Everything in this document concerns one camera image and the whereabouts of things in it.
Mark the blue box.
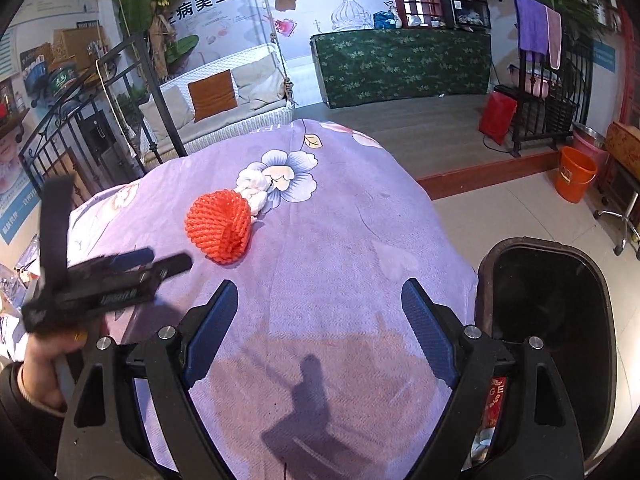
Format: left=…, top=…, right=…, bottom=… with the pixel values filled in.
left=20, top=47, right=51, bottom=96

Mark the wooden bracket shelf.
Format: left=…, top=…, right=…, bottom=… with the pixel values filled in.
left=0, top=105, right=33, bottom=136

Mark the grey cushion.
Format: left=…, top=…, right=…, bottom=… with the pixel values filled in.
left=139, top=85, right=193, bottom=133

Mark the beige cushion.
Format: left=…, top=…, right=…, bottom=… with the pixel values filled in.
left=232, top=57, right=288, bottom=106

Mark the purple towel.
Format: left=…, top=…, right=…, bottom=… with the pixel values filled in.
left=514, top=0, right=550, bottom=56

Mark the green tin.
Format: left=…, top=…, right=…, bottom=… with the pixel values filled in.
left=47, top=62, right=81, bottom=96

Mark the black trash bin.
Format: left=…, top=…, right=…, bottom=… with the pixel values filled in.
left=470, top=239, right=618, bottom=471

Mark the person's left forearm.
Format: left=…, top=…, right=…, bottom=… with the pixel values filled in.
left=0, top=362, right=66, bottom=480

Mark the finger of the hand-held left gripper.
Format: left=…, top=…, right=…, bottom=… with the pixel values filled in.
left=67, top=247, right=156, bottom=281
left=142, top=253, right=193, bottom=283

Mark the pink towel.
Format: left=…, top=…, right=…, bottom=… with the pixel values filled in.
left=545, top=6, right=563, bottom=70

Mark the swing rope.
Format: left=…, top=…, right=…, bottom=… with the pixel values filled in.
left=257, top=0, right=298, bottom=106

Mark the brown patterned box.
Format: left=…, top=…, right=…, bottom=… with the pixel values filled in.
left=605, top=121, right=640, bottom=181

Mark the white wicker swing sofa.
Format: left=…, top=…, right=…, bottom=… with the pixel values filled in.
left=127, top=42, right=298, bottom=161

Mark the red patterned cup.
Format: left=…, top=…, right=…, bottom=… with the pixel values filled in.
left=482, top=375, right=508, bottom=431

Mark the tall broad-leaf plant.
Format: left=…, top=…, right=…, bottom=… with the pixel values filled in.
left=95, top=0, right=201, bottom=81

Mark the orange foam fruit net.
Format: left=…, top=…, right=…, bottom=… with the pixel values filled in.
left=184, top=189, right=252, bottom=266

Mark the black iron bed frame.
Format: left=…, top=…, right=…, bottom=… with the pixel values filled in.
left=17, top=35, right=188, bottom=201

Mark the pale pink wall poster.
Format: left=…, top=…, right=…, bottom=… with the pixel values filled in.
left=0, top=125, right=43, bottom=246

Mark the brown cushion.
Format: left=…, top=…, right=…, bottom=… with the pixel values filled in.
left=187, top=70, right=238, bottom=122

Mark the orange bucket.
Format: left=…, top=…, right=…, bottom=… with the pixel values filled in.
left=555, top=146, right=598, bottom=204

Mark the red ladder shelf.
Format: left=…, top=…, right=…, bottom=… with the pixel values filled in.
left=617, top=5, right=640, bottom=126

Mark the brown cardboard box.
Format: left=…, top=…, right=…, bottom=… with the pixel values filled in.
left=52, top=27, right=101, bottom=68

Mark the pink bucket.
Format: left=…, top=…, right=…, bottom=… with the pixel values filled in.
left=575, top=132, right=608, bottom=163

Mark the red bag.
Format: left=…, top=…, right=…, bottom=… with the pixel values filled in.
left=479, top=91, right=518, bottom=146

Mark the pink basin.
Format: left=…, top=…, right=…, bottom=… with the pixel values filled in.
left=510, top=64, right=553, bottom=97

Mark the blue wall sign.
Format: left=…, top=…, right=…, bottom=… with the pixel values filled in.
left=594, top=40, right=618, bottom=71

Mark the green floral covered counter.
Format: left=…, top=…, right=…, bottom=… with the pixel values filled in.
left=310, top=27, right=493, bottom=108

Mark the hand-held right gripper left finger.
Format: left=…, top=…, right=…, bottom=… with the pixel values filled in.
left=55, top=279, right=240, bottom=480

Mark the black metal rack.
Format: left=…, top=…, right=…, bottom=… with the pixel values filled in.
left=510, top=25, right=593, bottom=156

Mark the person's left hand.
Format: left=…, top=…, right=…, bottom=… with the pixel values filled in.
left=21, top=331, right=89, bottom=413

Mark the crumpled white tissue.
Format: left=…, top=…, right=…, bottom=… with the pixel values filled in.
left=235, top=164, right=283, bottom=228

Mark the chrome stool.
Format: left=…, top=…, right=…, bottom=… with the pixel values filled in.
left=594, top=160, right=640, bottom=260

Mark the metal basin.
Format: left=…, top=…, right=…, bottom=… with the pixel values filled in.
left=572, top=121, right=608, bottom=148

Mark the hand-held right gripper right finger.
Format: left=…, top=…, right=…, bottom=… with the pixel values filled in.
left=400, top=277, right=586, bottom=480

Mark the purple floral blanket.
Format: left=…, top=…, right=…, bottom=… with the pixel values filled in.
left=65, top=119, right=478, bottom=480

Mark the black display box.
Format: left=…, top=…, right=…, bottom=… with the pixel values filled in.
left=440, top=0, right=491, bottom=31

